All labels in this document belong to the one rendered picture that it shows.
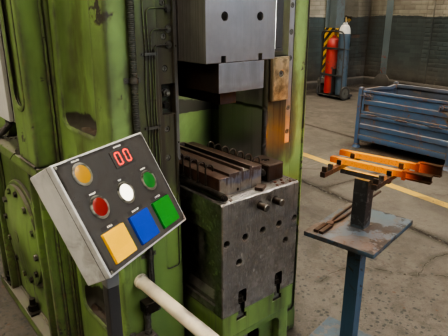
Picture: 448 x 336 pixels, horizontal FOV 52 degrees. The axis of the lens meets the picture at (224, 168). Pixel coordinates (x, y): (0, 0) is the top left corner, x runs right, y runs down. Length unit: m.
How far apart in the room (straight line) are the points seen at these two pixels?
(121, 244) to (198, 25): 0.71
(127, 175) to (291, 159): 0.99
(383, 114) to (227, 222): 4.09
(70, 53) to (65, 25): 0.10
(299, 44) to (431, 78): 8.29
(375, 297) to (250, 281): 1.20
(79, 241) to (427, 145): 4.53
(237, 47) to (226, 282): 0.80
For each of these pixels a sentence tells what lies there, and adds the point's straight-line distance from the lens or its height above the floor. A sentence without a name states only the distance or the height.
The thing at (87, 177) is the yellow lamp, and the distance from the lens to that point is 1.10.
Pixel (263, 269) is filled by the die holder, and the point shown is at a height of 0.60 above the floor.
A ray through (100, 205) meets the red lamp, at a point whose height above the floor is 1.09.
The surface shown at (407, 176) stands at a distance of 1.86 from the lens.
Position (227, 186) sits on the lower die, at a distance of 1.59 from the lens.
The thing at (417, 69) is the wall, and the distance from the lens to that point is 10.31.
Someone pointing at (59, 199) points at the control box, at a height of 1.12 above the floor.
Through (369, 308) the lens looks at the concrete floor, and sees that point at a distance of 2.72.
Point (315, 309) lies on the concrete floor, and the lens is 2.64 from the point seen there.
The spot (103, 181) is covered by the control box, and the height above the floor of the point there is 1.13.
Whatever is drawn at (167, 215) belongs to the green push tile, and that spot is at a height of 1.00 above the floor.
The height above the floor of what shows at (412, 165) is 0.94.
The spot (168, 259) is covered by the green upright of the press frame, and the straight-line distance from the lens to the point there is 1.73.
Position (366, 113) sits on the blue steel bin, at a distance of 5.58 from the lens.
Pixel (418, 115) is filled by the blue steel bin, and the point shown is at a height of 0.50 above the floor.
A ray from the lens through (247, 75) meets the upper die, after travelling 1.55.
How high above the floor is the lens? 1.51
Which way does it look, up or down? 19 degrees down
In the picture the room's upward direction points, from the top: straight up
